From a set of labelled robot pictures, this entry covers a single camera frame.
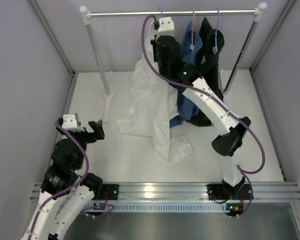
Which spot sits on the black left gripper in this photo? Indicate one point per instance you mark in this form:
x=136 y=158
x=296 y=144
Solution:
x=97 y=135

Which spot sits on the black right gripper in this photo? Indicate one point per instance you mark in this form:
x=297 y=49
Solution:
x=153 y=43

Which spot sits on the white shirt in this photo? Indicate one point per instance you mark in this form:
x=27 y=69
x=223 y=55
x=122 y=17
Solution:
x=153 y=106

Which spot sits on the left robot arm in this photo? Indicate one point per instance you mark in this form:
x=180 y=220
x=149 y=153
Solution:
x=67 y=185

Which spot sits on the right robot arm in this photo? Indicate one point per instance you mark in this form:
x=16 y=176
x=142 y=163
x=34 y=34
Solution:
x=191 y=83

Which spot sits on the pink hanger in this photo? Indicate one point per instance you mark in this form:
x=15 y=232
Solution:
x=192 y=45

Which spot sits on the blue checked shirt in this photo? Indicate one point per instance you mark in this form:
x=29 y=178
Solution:
x=185 y=107

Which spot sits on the black shirt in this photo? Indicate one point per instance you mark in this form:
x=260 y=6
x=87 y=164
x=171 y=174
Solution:
x=208 y=66

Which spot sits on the light blue hanger with black shirt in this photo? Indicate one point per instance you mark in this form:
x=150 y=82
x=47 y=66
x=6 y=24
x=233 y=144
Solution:
x=216 y=48

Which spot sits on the white clothes rack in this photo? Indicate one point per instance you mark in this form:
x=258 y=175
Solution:
x=108 y=81

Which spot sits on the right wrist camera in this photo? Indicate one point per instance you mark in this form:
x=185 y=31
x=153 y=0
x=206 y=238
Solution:
x=164 y=27

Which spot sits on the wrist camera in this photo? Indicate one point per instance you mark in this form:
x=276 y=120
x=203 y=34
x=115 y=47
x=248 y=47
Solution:
x=71 y=123
x=164 y=27

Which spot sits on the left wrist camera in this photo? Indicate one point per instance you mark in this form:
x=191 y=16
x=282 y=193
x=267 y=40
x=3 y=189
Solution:
x=71 y=123

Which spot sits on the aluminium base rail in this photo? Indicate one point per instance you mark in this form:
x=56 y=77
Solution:
x=199 y=191

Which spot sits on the perforated cable duct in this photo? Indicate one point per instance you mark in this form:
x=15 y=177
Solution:
x=165 y=207

